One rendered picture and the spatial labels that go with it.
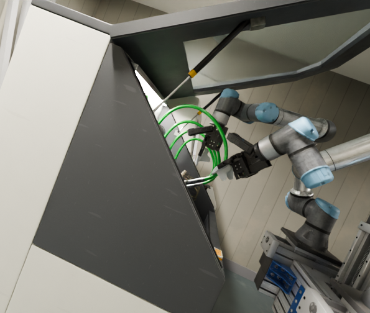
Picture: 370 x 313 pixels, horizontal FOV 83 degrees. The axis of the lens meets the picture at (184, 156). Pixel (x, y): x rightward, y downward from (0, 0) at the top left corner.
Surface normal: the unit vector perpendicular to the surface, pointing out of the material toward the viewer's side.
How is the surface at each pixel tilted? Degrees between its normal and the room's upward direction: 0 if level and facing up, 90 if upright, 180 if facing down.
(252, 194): 90
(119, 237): 90
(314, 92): 90
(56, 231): 90
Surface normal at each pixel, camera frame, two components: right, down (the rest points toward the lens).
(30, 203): -0.10, 0.03
